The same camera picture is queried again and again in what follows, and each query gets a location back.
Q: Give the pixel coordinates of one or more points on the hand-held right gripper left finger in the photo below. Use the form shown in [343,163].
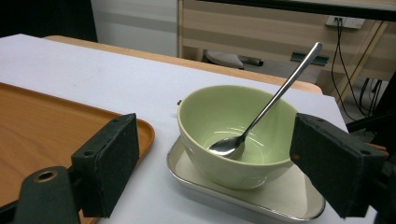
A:
[106,161]

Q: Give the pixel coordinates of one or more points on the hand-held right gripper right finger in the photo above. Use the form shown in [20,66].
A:
[336,161]

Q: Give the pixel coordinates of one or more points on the wooden tray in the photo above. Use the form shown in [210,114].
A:
[46,130]

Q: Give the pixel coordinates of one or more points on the white square dish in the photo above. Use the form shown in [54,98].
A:
[280,199]

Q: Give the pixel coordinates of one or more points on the metal spoon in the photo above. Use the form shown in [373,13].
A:
[280,93]

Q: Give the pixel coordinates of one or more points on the green bowl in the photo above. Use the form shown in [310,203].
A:
[218,105]

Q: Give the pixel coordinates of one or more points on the wooden table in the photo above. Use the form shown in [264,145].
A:
[186,63]

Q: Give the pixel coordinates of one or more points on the white cabinet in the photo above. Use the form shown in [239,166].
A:
[134,25]

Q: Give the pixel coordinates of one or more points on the white power strip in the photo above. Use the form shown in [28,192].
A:
[351,22]

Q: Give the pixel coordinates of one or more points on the grey flat object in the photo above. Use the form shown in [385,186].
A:
[224,59]

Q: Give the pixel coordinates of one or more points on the light wooden desk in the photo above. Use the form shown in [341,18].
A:
[249,34]

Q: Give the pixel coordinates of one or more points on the black crossbar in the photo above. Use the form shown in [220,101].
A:
[311,7]

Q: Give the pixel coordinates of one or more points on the black curtain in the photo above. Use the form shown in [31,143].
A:
[46,15]

